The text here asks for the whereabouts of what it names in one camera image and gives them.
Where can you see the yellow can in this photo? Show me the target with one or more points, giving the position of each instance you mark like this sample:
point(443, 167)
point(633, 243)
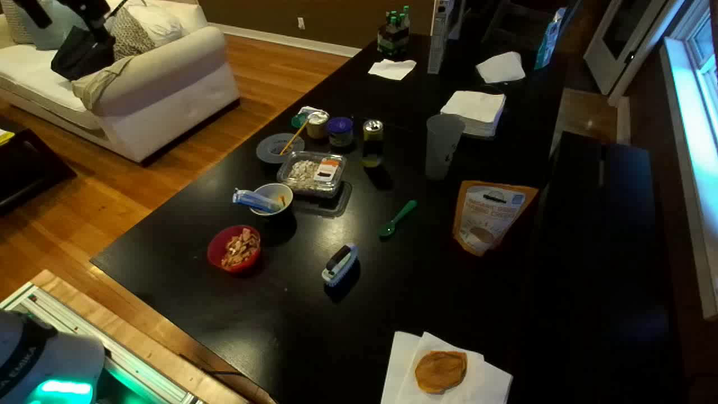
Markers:
point(374, 144)

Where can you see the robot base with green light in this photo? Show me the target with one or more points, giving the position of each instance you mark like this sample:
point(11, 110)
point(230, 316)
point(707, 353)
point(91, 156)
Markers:
point(33, 353)

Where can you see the green plastic spoon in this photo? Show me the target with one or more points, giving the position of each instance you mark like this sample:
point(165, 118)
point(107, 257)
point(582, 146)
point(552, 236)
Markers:
point(394, 224)

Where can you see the plastic food tray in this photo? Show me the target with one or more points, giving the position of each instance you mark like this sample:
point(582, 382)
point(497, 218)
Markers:
point(312, 173)

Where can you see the small stapler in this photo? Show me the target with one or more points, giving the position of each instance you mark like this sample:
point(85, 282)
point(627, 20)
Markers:
point(339, 266)

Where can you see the purple lid jar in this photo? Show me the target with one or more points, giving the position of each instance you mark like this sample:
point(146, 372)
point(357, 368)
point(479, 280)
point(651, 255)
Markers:
point(339, 131)

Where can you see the tan lid jar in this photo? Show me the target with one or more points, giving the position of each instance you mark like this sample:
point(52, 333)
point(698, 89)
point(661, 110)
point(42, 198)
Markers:
point(316, 125)

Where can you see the wooden stick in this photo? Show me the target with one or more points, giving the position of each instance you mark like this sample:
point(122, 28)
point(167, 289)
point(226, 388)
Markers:
point(291, 143)

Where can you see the grey plastic cup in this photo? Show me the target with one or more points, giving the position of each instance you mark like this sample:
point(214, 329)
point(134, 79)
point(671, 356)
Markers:
point(443, 136)

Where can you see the orange snack pouch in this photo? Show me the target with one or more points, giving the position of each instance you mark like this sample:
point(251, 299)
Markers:
point(486, 211)

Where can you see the red bowl with snacks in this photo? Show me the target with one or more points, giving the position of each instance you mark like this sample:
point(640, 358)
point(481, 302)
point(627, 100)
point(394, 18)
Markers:
point(233, 250)

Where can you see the white paper napkin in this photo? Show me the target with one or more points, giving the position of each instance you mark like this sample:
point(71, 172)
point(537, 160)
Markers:
point(394, 70)

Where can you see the green bottle pack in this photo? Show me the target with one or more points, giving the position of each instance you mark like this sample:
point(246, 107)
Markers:
point(394, 34)

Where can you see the cookie on napkin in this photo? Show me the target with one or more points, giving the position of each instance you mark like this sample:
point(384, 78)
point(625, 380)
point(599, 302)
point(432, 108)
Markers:
point(441, 372)

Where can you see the folded white napkin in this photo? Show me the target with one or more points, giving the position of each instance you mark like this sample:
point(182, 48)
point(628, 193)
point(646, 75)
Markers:
point(500, 69)

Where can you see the napkin under cookie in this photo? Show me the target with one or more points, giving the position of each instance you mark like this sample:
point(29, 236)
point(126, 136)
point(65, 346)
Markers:
point(481, 385)

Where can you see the white sofa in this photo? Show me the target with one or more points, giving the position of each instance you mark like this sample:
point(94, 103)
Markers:
point(169, 78)

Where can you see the black bench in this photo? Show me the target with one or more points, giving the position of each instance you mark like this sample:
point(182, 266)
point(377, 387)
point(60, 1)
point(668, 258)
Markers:
point(597, 326)

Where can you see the black bag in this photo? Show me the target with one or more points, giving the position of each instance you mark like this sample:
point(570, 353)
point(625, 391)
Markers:
point(84, 53)

